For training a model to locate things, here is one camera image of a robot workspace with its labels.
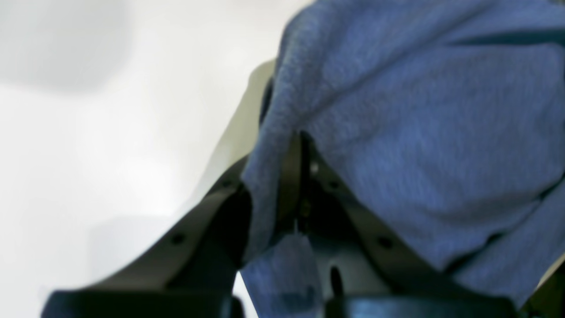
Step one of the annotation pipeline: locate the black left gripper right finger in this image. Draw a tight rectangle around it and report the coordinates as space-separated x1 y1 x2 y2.
276 133 516 318

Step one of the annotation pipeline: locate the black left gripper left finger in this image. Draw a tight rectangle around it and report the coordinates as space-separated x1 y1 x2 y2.
42 157 252 318

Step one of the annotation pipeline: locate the dark blue t-shirt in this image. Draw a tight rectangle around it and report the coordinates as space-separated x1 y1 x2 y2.
241 0 565 318

